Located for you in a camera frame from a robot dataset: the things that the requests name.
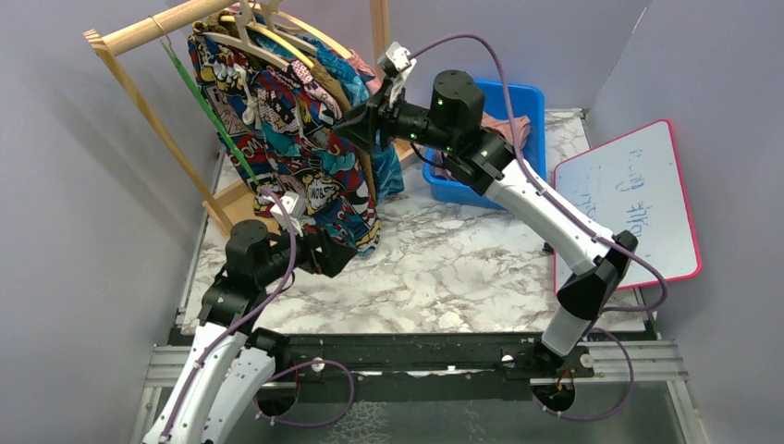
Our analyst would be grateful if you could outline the pink framed whiteboard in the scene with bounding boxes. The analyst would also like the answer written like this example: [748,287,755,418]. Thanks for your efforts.
[553,119,703,281]

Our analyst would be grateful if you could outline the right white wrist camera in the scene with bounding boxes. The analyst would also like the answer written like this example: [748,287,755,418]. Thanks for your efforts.
[377,42,417,107]

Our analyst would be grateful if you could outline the comic print shorts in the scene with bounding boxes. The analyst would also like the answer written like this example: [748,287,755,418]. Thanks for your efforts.
[188,16,382,256]

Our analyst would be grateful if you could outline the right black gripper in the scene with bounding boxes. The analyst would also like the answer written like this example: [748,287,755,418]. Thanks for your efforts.
[332,77,457,156]

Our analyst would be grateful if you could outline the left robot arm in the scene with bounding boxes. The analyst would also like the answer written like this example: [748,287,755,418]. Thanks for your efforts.
[142,219,357,443]

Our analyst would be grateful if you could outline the teal patterned shorts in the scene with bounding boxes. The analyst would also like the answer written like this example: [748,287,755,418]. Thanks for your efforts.
[238,57,404,203]

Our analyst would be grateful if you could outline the beige wooden hanger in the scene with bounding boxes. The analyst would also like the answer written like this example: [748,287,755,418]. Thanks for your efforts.
[192,1,289,70]

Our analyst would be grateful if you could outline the pink floral shorts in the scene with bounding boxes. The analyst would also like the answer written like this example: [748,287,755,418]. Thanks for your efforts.
[347,49,382,95]

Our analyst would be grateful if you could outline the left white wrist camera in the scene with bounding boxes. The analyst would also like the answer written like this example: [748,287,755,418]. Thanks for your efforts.
[270,191,306,237]

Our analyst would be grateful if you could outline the wooden clothes rack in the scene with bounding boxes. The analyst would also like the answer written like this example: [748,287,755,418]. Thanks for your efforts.
[84,0,391,237]

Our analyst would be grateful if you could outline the blue plastic bin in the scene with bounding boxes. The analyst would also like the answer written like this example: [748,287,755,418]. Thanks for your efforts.
[422,78,547,211]

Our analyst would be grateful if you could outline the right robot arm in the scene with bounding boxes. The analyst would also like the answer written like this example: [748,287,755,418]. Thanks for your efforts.
[334,70,638,376]

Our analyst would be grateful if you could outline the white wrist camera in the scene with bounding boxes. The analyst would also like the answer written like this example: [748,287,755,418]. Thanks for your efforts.
[377,42,417,107]
[270,191,306,237]

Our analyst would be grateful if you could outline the mustard brown shorts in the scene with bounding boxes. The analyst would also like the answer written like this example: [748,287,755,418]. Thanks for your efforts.
[244,24,378,204]

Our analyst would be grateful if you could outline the yellow hanger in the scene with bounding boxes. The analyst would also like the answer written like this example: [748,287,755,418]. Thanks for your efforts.
[219,10,318,69]

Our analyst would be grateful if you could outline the green hanger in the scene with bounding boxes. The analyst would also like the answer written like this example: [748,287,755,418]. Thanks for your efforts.
[159,40,260,191]

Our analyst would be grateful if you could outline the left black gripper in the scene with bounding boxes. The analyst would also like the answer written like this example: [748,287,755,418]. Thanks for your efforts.
[257,215,358,286]

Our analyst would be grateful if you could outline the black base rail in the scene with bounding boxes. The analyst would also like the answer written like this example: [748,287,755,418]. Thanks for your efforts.
[168,327,659,406]

